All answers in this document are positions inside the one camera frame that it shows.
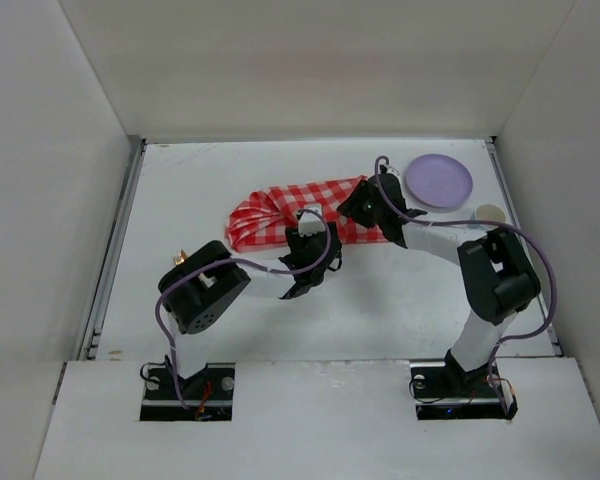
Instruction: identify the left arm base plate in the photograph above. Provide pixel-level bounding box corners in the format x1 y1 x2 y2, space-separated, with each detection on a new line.
139 360 236 422

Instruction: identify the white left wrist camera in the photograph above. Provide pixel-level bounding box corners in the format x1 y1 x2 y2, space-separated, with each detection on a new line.
296 204 325 237

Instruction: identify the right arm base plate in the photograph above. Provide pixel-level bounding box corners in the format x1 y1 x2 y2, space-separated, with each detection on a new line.
408 361 518 421

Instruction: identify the lilac plastic plate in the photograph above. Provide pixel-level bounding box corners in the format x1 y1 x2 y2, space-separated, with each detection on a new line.
403 154 474 209

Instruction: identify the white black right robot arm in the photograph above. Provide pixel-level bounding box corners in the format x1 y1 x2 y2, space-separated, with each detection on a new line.
337 173 540 388

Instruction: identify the gold fork green handle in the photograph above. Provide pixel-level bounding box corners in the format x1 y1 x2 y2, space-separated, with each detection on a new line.
173 250 188 266

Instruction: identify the red white checkered cloth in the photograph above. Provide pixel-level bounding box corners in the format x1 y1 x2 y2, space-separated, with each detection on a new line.
225 176 386 253

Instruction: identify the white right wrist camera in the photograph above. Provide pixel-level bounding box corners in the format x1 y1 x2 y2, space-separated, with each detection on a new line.
383 161 400 177

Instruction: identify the light blue mug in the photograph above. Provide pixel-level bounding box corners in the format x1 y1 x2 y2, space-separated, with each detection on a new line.
469 204 507 230

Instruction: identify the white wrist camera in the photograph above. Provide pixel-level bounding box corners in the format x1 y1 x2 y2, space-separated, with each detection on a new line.
383 161 400 177
296 204 325 237

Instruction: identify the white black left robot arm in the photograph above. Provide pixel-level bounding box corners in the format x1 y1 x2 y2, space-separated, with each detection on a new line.
158 221 342 335

